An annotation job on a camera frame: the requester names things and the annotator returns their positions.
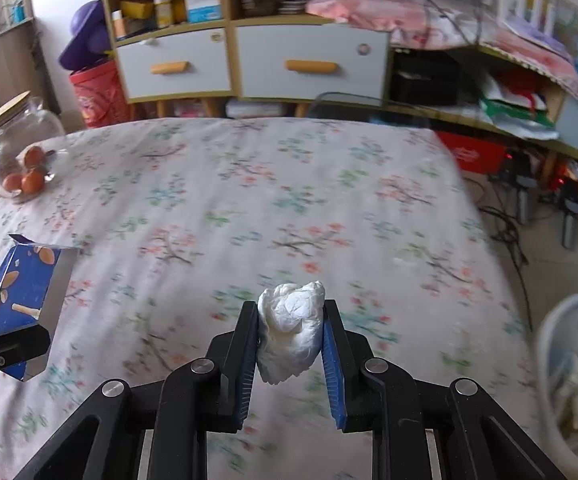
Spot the white plastic bucket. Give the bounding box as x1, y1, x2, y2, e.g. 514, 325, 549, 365
536, 294, 578, 471

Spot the white tissue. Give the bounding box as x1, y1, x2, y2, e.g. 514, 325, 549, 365
256, 280, 326, 386

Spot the yellow box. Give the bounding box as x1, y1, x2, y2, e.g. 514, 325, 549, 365
119, 0, 155, 21

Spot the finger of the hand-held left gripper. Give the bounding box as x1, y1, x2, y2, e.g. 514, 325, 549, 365
0, 327, 51, 418

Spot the red plastic crate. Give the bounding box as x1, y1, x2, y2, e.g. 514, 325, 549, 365
436, 130, 510, 173

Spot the black box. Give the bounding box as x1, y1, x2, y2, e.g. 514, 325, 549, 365
391, 52, 462, 106

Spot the wooden shelf cabinet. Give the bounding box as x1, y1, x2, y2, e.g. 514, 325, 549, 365
98, 0, 392, 118

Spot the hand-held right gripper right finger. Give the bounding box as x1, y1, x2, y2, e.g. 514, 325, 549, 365
321, 299, 567, 480

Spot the low wooden bench cabinet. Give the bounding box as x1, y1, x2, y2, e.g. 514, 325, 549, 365
384, 42, 578, 171

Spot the pink cloth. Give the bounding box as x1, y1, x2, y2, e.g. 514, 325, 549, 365
306, 0, 578, 96

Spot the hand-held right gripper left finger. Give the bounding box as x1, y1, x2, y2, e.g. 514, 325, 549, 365
14, 301, 261, 480

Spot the black device with grey handle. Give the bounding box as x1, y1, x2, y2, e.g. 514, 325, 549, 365
499, 152, 540, 223
544, 175, 578, 248

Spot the glass jar with wooden lid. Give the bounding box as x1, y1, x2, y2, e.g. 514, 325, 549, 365
0, 91, 67, 203

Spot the red bag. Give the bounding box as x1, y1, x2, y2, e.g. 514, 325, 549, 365
69, 60, 132, 128

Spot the floral tablecloth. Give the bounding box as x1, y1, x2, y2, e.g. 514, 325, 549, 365
0, 117, 545, 480

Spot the purple hat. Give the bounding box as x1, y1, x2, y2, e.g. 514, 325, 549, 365
59, 0, 112, 68

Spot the black cable bundle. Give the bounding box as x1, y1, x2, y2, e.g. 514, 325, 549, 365
479, 175, 535, 321

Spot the yellow jar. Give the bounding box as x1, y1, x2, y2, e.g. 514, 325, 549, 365
154, 0, 175, 28

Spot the blue drink carton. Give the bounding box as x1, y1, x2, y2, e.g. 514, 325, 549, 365
0, 234, 80, 380

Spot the green and white plastic bag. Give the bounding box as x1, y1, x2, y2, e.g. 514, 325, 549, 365
479, 97, 560, 141

